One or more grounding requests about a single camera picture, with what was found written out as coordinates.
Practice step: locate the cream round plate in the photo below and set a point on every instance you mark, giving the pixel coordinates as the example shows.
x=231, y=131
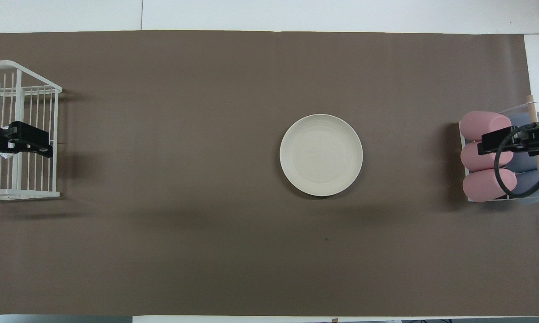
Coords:
x=321, y=154

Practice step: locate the pink plastic cup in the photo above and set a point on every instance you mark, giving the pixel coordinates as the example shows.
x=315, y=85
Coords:
x=475, y=161
x=484, y=186
x=482, y=123

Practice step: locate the blue plastic cup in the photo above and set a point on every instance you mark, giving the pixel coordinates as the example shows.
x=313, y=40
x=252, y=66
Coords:
x=523, y=162
x=527, y=181
x=520, y=120

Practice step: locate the brown table mat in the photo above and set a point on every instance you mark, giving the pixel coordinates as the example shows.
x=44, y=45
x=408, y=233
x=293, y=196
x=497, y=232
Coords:
x=184, y=157

